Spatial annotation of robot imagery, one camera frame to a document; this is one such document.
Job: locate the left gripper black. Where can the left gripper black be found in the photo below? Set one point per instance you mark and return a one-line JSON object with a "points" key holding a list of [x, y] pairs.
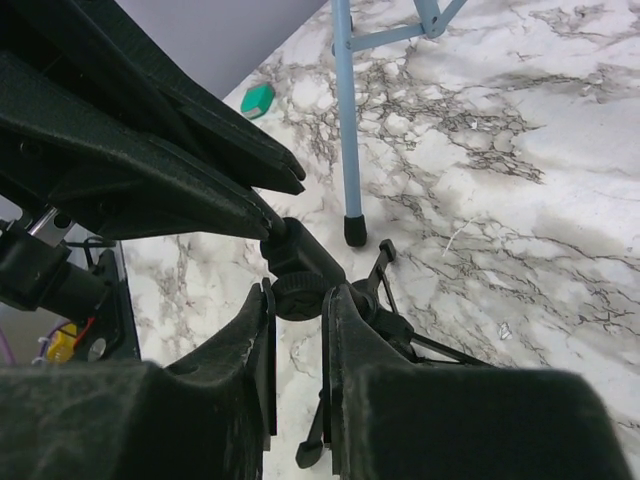
{"points": [[84, 180]]}

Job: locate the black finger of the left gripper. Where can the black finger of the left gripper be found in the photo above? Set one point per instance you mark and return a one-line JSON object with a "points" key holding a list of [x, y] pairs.
{"points": [[101, 39]]}

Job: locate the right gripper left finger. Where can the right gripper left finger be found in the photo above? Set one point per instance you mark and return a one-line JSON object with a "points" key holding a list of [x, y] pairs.
{"points": [[209, 415]]}

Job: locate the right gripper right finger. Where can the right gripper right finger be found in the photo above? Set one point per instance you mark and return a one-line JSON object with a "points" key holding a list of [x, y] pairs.
{"points": [[535, 423]]}

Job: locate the black studio microphone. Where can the black studio microphone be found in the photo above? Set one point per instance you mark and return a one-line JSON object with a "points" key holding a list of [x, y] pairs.
{"points": [[325, 285]]}

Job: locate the green eraser block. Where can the green eraser block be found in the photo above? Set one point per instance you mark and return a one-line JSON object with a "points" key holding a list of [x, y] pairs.
{"points": [[257, 101]]}

